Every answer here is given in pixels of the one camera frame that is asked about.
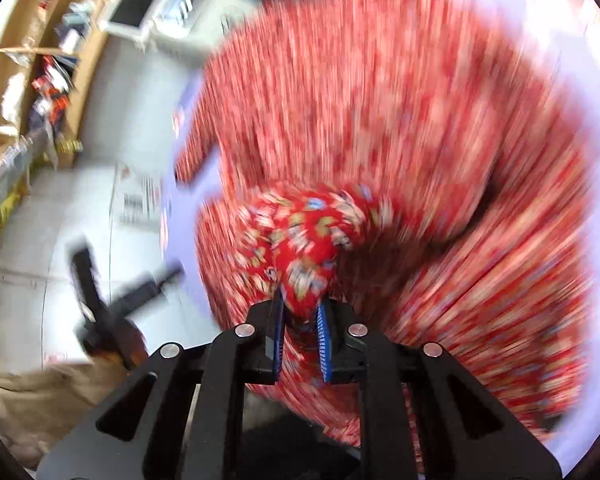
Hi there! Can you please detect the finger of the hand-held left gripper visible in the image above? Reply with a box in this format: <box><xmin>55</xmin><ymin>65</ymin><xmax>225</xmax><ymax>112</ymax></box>
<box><xmin>109</xmin><ymin>265</ymin><xmax>186</xmax><ymax>320</ymax></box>
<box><xmin>67</xmin><ymin>242</ymin><xmax>107</xmax><ymax>321</ymax></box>

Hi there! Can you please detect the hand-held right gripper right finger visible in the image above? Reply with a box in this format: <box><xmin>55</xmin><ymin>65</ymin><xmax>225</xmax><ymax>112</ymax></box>
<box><xmin>316</xmin><ymin>299</ymin><xmax>563</xmax><ymax>480</ymax></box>

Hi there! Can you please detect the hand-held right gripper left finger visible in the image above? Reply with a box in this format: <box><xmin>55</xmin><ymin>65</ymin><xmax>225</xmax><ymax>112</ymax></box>
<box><xmin>36</xmin><ymin>294</ymin><xmax>287</xmax><ymax>480</ymax></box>

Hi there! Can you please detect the red floral dress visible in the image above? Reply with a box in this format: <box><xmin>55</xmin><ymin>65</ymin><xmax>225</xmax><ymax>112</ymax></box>
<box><xmin>174</xmin><ymin>0</ymin><xmax>598</xmax><ymax>476</ymax></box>

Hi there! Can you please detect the printed paper sheet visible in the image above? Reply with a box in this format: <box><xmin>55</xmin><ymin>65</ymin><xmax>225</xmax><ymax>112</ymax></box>
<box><xmin>111</xmin><ymin>161</ymin><xmax>164</xmax><ymax>232</ymax></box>

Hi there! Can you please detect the wooden shelf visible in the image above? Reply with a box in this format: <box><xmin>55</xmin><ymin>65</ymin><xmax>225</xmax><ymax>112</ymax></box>
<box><xmin>0</xmin><ymin>0</ymin><xmax>148</xmax><ymax>161</ymax></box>

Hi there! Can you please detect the white monitor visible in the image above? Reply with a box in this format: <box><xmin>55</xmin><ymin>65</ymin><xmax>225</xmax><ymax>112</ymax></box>
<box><xmin>97</xmin><ymin>0</ymin><xmax>175</xmax><ymax>43</ymax></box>

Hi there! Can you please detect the white cabinet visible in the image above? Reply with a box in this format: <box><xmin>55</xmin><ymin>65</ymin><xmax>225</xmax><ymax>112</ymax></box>
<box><xmin>145</xmin><ymin>0</ymin><xmax>261</xmax><ymax>68</ymax></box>

